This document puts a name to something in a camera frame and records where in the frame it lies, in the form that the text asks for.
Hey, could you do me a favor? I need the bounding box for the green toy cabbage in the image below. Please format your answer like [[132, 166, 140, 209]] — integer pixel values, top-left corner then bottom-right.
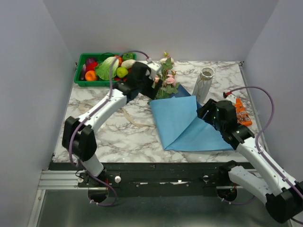
[[95, 56, 119, 81]]

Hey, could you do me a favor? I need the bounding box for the purple eggplant toy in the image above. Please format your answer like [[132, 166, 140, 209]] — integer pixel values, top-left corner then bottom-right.
[[79, 64, 86, 81]]

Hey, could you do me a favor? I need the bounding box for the orange toy carrot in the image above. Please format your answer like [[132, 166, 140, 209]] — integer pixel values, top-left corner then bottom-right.
[[85, 70, 98, 81]]

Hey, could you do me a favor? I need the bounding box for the green plastic basket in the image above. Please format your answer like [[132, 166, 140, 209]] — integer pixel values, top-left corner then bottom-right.
[[74, 52, 136, 87]]

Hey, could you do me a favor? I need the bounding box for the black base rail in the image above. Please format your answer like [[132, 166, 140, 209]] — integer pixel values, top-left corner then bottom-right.
[[48, 160, 266, 198]]

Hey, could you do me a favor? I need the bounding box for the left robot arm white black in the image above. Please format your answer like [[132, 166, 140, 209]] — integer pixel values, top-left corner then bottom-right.
[[62, 61, 162, 187]]

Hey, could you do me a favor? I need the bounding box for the green lime toy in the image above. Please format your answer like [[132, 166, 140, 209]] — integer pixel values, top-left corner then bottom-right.
[[116, 67, 128, 78]]

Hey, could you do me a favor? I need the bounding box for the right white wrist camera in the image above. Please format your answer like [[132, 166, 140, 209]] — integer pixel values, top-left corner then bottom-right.
[[223, 92, 237, 102]]

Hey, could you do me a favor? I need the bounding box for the pink rose stem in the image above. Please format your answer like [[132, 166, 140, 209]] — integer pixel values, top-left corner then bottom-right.
[[148, 76, 169, 104], [164, 70, 180, 95]]

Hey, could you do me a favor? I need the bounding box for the white radish toy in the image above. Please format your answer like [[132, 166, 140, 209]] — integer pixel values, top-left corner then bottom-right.
[[121, 59, 136, 70]]

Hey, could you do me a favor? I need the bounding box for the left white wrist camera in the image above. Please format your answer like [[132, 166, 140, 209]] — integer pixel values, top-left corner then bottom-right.
[[145, 61, 161, 80]]

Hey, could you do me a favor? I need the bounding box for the cream ribbon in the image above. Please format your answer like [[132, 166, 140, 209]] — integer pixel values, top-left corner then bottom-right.
[[79, 103, 157, 128]]

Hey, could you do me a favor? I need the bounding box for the purple onion toy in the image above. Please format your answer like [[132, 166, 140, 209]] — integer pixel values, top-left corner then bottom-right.
[[85, 57, 97, 66]]

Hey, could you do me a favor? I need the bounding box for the cream rose stem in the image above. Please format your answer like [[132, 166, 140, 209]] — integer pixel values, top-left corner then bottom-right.
[[160, 52, 175, 71]]

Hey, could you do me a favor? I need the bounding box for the orange packet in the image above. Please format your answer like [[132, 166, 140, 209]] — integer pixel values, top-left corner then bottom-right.
[[234, 98, 252, 127]]

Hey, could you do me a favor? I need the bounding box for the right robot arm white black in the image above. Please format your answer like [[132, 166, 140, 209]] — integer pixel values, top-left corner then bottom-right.
[[197, 99, 303, 223]]

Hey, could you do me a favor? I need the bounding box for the red chili toy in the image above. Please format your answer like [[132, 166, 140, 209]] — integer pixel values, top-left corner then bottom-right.
[[114, 76, 127, 81]]

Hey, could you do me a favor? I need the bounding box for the blue wrapping paper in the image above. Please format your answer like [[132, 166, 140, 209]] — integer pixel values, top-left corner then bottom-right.
[[150, 85, 233, 152]]

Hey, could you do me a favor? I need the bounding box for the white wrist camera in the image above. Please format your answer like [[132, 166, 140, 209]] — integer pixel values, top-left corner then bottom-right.
[[145, 61, 161, 80], [223, 92, 237, 102]]

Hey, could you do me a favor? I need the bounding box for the green bell pepper toy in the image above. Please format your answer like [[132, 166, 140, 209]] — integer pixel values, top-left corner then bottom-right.
[[122, 52, 134, 61]]

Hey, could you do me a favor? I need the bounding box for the red tomato toy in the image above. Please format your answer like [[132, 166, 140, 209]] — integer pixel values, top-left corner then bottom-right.
[[86, 62, 98, 72]]

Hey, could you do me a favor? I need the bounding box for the white ribbed vase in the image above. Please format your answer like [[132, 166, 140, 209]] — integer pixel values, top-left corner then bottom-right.
[[192, 67, 215, 104]]

